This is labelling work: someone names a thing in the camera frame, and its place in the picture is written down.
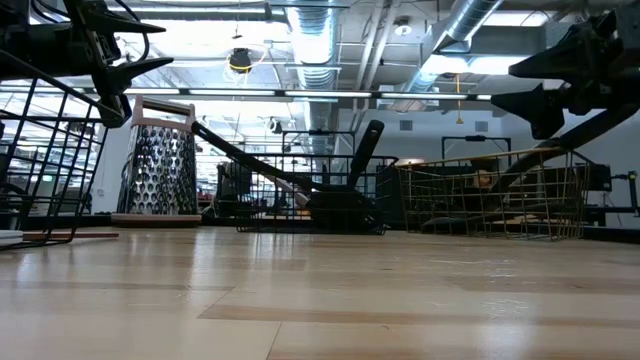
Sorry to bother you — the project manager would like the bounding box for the yellow hanging cord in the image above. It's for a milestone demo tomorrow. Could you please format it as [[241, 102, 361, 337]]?
[[453, 73, 465, 126]]

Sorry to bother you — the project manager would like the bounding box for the background black rig frame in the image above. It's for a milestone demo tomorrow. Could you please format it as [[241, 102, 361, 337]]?
[[440, 134, 513, 161]]

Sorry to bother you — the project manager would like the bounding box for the person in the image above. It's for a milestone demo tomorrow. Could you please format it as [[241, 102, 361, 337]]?
[[469, 168, 497, 194]]

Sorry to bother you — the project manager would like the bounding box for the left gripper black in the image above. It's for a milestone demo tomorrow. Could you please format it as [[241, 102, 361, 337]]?
[[34, 0, 175, 129]]

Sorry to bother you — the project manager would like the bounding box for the silver ceiling pipe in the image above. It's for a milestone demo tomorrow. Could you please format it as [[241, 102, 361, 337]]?
[[107, 0, 289, 24]]

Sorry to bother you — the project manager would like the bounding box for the slanted silver ventilation duct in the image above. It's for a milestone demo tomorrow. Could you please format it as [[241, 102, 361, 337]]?
[[399, 0, 505, 95]]

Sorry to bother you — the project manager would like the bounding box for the gold wire basket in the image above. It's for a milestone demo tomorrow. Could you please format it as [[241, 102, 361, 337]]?
[[397, 145, 595, 242]]

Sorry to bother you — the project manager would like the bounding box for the pink steel box grater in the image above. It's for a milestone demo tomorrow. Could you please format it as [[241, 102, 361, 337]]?
[[110, 94, 203, 229]]

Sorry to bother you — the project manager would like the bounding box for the small black wire basket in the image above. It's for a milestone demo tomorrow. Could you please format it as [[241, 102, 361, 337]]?
[[234, 152, 400, 235]]

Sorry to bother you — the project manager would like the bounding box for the black equipment stand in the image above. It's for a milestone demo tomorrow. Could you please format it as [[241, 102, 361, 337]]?
[[582, 163, 640, 229]]

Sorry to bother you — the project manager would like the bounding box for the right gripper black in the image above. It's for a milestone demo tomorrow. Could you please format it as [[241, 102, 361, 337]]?
[[490, 0, 640, 141]]

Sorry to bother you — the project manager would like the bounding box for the large black wire basket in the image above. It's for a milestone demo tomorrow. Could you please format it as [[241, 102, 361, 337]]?
[[0, 48, 126, 251]]

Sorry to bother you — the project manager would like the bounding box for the hanging black cord reel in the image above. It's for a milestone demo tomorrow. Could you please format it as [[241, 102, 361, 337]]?
[[227, 46, 254, 76]]

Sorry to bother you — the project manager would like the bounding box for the black nylon ladle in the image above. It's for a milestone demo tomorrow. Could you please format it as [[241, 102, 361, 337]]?
[[479, 103, 640, 201]]

